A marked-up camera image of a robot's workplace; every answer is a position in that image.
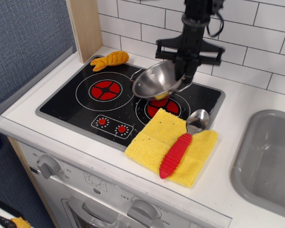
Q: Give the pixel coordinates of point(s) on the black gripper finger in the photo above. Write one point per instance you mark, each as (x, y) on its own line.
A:
(190, 70)
(179, 67)

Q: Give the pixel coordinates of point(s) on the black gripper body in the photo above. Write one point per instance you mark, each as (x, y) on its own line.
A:
(190, 46)

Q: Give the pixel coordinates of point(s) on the silver metal bowl with handles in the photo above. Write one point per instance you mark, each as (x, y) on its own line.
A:
(159, 82)

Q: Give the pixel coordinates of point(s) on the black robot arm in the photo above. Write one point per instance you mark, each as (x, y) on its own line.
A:
(200, 11)

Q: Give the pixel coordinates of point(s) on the black toy stove top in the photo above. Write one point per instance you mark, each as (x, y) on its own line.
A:
(101, 105)

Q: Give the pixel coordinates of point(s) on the yellow plush shrimp toy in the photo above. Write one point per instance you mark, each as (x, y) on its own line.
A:
(113, 59)

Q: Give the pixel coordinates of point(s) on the yellow cloth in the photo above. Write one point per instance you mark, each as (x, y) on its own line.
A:
(151, 144)

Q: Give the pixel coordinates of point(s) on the grey sink basin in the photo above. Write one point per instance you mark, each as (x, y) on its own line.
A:
(258, 172)

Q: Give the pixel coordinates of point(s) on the grey right oven knob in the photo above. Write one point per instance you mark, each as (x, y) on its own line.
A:
(142, 212)

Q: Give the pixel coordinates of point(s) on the grey oven knob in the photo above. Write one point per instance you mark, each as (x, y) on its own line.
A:
(47, 166)
(142, 212)

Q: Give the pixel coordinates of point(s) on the grey left oven knob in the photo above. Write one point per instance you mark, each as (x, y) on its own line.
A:
(47, 166)

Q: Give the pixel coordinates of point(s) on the white toy oven front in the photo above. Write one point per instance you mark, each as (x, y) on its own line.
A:
(78, 199)

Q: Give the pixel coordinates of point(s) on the yellow object at bottom left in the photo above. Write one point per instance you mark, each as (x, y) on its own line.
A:
(21, 223)

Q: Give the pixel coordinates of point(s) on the spoon with red handle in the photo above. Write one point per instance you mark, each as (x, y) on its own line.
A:
(196, 123)

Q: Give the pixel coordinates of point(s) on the light wooden post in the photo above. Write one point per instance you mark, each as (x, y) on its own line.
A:
(86, 27)

